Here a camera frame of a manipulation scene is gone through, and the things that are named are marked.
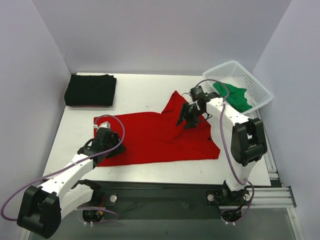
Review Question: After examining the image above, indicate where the white plastic basket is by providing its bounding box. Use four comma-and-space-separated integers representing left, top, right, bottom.
202, 60, 273, 116

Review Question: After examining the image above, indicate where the aluminium frame rail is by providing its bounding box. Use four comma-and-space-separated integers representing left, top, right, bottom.
251, 187, 297, 209

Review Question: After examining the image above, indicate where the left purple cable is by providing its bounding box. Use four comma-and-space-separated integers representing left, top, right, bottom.
0, 114, 126, 223

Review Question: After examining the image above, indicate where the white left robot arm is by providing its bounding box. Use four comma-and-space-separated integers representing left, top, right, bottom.
16, 127, 125, 239

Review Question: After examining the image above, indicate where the red t shirt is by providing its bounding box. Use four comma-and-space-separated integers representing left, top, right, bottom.
97, 91, 220, 167

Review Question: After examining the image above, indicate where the purple cable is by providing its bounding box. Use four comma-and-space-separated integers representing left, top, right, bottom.
0, 114, 126, 223
194, 78, 255, 223

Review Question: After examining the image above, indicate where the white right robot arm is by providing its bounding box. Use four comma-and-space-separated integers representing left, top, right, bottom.
176, 85, 268, 204

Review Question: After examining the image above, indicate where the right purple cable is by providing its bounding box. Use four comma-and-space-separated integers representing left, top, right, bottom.
194, 78, 255, 223

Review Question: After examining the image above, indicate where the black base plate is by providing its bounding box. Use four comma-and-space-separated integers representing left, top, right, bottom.
78, 180, 253, 224

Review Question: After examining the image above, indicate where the green t shirt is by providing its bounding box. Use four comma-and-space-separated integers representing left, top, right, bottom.
212, 82, 252, 113

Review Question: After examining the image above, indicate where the folded black t shirt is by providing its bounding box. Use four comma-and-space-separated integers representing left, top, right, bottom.
64, 74, 117, 107

